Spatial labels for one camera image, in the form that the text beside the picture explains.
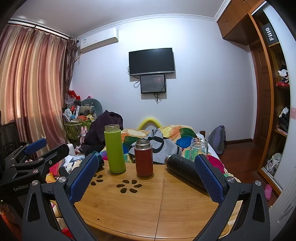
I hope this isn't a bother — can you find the black cup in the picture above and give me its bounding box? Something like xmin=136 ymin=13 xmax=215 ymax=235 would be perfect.
xmin=165 ymin=154 xmax=208 ymax=193

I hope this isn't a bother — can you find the grey purple backpack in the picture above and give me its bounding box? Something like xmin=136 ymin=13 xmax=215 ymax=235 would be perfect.
xmin=207 ymin=125 xmax=226 ymax=155

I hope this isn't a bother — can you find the grey sweater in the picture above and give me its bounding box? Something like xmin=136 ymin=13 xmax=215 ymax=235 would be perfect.
xmin=128 ymin=127 xmax=184 ymax=164

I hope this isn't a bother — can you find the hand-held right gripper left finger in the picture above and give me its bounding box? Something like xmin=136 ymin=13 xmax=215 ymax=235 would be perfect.
xmin=22 ymin=153 xmax=104 ymax=241

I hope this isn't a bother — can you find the dark teal cup lid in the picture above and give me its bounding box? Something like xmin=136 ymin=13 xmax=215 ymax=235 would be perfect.
xmin=91 ymin=151 xmax=105 ymax=167

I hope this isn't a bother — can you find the grey plush toy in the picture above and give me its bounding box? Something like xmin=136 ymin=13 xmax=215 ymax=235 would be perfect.
xmin=80 ymin=98 xmax=103 ymax=116

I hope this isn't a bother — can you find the green cup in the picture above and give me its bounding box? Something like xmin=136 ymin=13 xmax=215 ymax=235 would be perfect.
xmin=104 ymin=124 xmax=127 ymax=174

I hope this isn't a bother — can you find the wooden overhead cabinet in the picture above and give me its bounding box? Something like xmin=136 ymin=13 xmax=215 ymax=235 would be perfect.
xmin=217 ymin=0 xmax=266 ymax=46

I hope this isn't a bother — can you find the white air conditioner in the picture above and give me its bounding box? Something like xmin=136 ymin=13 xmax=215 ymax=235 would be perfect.
xmin=77 ymin=27 xmax=119 ymax=54

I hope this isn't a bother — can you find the red cup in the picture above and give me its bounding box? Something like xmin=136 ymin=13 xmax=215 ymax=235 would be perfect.
xmin=134 ymin=139 xmax=154 ymax=178

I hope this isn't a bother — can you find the wooden wardrobe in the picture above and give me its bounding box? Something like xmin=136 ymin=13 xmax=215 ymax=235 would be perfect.
xmin=248 ymin=0 xmax=296 ymax=194

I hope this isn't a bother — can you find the pink slipper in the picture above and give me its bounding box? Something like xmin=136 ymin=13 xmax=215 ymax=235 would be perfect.
xmin=264 ymin=184 xmax=273 ymax=201

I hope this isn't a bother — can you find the green plastic basket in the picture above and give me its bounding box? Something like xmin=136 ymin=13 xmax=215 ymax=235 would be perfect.
xmin=64 ymin=119 xmax=92 ymax=140

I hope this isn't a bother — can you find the yellow foam tube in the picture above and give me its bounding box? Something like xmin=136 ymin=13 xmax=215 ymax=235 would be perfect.
xmin=138 ymin=117 xmax=164 ymax=130

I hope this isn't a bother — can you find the black wall television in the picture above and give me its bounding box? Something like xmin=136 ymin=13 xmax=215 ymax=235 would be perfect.
xmin=129 ymin=48 xmax=175 ymax=76

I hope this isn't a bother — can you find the small black monitor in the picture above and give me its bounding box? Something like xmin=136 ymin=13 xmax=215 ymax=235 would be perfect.
xmin=140 ymin=74 xmax=167 ymax=94

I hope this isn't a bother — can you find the dark jacket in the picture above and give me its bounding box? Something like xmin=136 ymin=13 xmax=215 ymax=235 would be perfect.
xmin=81 ymin=110 xmax=124 ymax=156

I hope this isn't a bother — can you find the pink curtain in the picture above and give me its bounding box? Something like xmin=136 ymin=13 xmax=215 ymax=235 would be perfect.
xmin=0 ymin=21 xmax=77 ymax=151

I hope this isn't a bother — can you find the colourful patchwork quilt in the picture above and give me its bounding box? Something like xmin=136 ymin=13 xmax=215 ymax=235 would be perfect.
xmin=99 ymin=125 xmax=232 ymax=176

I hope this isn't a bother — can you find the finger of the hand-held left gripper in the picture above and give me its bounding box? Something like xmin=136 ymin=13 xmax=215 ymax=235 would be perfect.
xmin=5 ymin=138 xmax=47 ymax=163
xmin=11 ymin=144 xmax=70 ymax=175

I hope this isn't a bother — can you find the black sign box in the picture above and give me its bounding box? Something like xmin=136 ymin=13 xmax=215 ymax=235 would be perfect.
xmin=261 ymin=23 xmax=279 ymax=48

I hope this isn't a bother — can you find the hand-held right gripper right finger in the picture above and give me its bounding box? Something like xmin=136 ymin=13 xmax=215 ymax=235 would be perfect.
xmin=194 ymin=153 xmax=271 ymax=241

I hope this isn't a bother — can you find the black office chair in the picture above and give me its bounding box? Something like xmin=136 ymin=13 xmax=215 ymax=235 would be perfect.
xmin=0 ymin=122 xmax=31 ymax=160

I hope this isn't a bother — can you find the clear glass cup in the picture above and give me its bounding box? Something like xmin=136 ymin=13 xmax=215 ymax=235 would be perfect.
xmin=189 ymin=138 xmax=209 ymax=163

